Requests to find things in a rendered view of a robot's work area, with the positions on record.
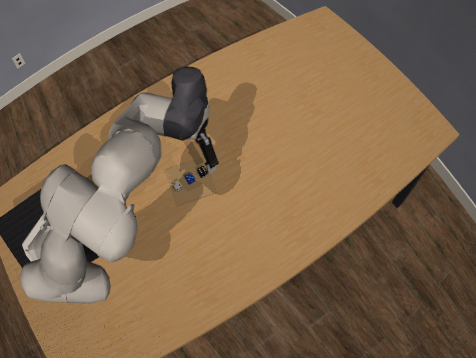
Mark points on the beige die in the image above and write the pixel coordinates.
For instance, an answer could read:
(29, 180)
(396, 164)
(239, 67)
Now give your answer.
(177, 186)

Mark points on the tan square mat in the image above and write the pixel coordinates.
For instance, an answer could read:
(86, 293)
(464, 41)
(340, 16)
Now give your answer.
(202, 187)

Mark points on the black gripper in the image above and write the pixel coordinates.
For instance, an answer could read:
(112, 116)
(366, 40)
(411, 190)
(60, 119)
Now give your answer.
(210, 156)

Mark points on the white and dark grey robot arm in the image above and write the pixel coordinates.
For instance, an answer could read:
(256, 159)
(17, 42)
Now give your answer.
(76, 210)

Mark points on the blue die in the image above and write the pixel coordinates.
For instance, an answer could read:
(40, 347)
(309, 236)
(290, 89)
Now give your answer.
(190, 178)

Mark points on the black die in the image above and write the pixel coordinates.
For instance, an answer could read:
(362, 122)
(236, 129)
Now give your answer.
(202, 171)

